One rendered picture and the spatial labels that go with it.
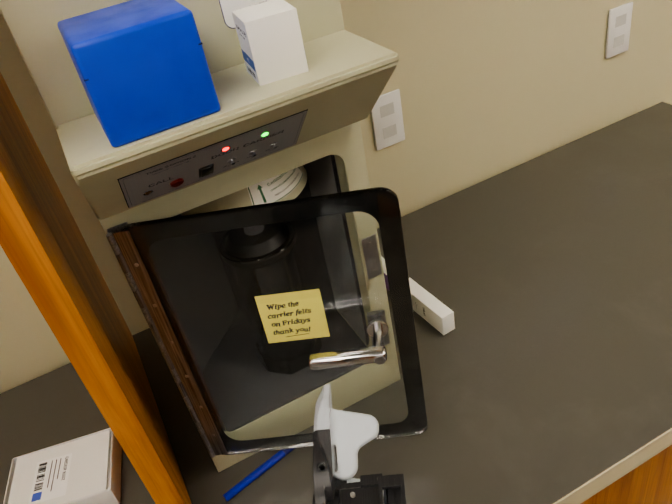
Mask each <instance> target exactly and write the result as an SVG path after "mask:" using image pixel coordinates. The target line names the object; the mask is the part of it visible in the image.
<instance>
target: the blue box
mask: <svg viewBox="0 0 672 504"><path fill-rule="evenodd" d="M57 25H58V28H59V31H60V33H61V35H62V38H63V40H64V42H65V45H66V47H67V49H68V52H69V54H70V57H71V59H72V61H73V64H74V66H75V68H76V71H77V73H78V75H79V78H80V80H81V82H82V85H83V87H84V89H85V92H86V94H87V96H88V99H89V101H90V104H91V106H92V108H93V111H94V113H95V115H96V117H97V119H98V120H99V122H100V124H101V126H102V128H103V130H104V132H105V134H106V136H107V138H108V140H109V142H110V144H111V145H112V146H113V147H120V146H123V145H125V144H128V143H131V142H134V141H137V140H140V139H142V138H145V137H148V136H151V135H154V134H156V133H159V132H162V131H165V130H168V129H171V128H173V127H176V126H179V125H182V124H185V123H188V122H190V121H193V120H196V119H199V118H202V117H205V116H207V115H210V114H213V113H216V112H218V111H220V104H219V100H218V97H217V94H216V90H215V87H214V84H213V80H212V77H211V74H210V70H209V67H208V63H207V60H206V57H205V53H204V50H203V47H202V42H201V40H200V37H199V33H198V30H197V26H196V23H195V20H194V16H193V13H192V11H191V10H189V9H188V8H186V7H185V6H183V5H182V4H180V3H178V2H177V1H175V0H130V1H127V2H123V3H120V4H117V5H113V6H110V7H106V8H103V9H99V10H96V11H92V12H89V13H85V14H82V15H79V16H75V17H72V18H68V19H65V20H61V21H59V22H58V24H57Z"/></svg>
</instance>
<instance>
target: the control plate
mask: <svg viewBox="0 0 672 504"><path fill-rule="evenodd" d="M307 111H308V109H307V110H304V111H301V112H299V113H296V114H293V115H291V116H288V117H285V118H282V119H280V120H277V121H274V122H272V123H269V124H266V125H263V126H261V127H258V128H255V129H252V130H250V131H247V132H244V133H242V134H239V135H236V136H233V137H231V138H228V139H225V140H223V141H220V142H217V143H214V144H212V145H209V146H206V147H204V148H201V149H198V150H195V151H193V152H190V153H187V154H185V155H182V156H179V157H176V158H174V159H171V160H168V161H165V162H163V163H160V164H157V165H155V166H152V167H149V168H146V169H144V170H141V171H138V172H136V173H133V174H130V175H127V176H125V177H122V178H119V179H117V180H118V183H119V185H120V188H121V190H122V193H123V195H124V198H125V200H126V203H127V205H128V208H130V207H133V206H136V205H138V204H141V203H143V202H146V201H149V200H151V199H154V198H157V197H159V196H162V195H164V194H167V193H170V192H172V191H175V190H177V189H180V188H183V187H185V186H188V185H191V184H193V183H196V182H198V181H201V180H204V179H206V178H209V177H211V176H214V175H217V174H219V173H222V172H224V171H227V170H230V169H232V168H235V167H238V166H240V165H243V164H245V163H248V162H251V161H253V160H256V159H258V158H261V157H264V156H266V155H269V154H272V153H274V152H277V151H279V150H282V149H285V148H287V147H290V146H292V145H295V144H296V143H297V140H298V137H299V134H300V131H301V128H302V125H303V122H304V120H305V117H306V114H307ZM266 131H269V132H270V133H269V134H268V135H267V136H265V137H260V135H261V134H262V133H264V132H266ZM274 142H278V144H277V145H276V146H277V148H276V149H274V148H273V147H270V144H272V143H274ZM226 146H230V147H231V148H230V149H229V150H227V151H224V152H221V149H222V148H223V147H226ZM253 150H257V152H256V156H255V157H253V156H252V155H249V152H251V151H253ZM231 158H236V160H235V161H234V162H235V164H234V165H231V163H228V160H230V159H231ZM211 164H214V172H213V173H211V174H209V175H206V176H203V177H200V178H199V169H200V168H203V167H205V166H208V165H211ZM179 178H183V180H184V182H183V184H181V185H180V186H177V187H171V185H170V183H171V182H172V181H174V180H176V179H179ZM148 190H153V192H152V193H151V194H149V195H143V193H144V192H146V191H148Z"/></svg>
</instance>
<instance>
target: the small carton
mask: <svg viewBox="0 0 672 504"><path fill-rule="evenodd" d="M232 16H233V19H234V23H235V27H236V31H237V35H238V39H239V42H240V46H241V50H242V54H243V58H244V62H245V65H246V69H247V72H248V73H249V74H250V75H251V76H252V77H253V79H254V80H255V81H256V82H257V83H258V84H259V85H260V86H262V85H265V84H269V83H272V82H275V81H278V80H282V79H285V78H288V77H291V76H295V75H298V74H301V73H305V72H308V71H309V69H308V64H307V59H306V54H305V49H304V45H303V40H302V35H301V30H300V25H299V20H298V15H297V10H296V8H295V7H293V6H292V5H290V4H289V3H287V2H286V1H284V0H271V1H267V2H263V3H260V4H256V5H253V6H249V7H245V8H242V9H238V10H235V11H232Z"/></svg>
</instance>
